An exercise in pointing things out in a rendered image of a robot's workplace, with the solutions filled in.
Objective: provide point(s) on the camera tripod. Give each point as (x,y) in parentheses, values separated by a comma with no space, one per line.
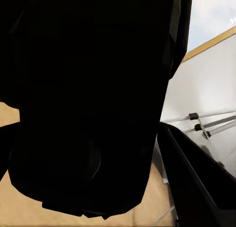
(207,134)

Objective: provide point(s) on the fixed window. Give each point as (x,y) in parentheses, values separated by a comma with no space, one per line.
(211,21)

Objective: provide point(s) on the table lamp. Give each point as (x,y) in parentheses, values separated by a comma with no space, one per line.
(192,124)

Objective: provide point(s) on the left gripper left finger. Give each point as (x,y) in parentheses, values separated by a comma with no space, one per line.
(7,134)

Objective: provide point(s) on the bed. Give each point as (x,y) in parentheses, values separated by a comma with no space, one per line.
(204,148)

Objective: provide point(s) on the digital camera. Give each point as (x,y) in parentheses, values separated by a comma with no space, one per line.
(89,78)

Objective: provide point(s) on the nightstand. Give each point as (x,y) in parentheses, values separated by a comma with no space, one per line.
(165,179)

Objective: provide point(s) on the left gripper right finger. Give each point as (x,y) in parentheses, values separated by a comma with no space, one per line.
(204,192)

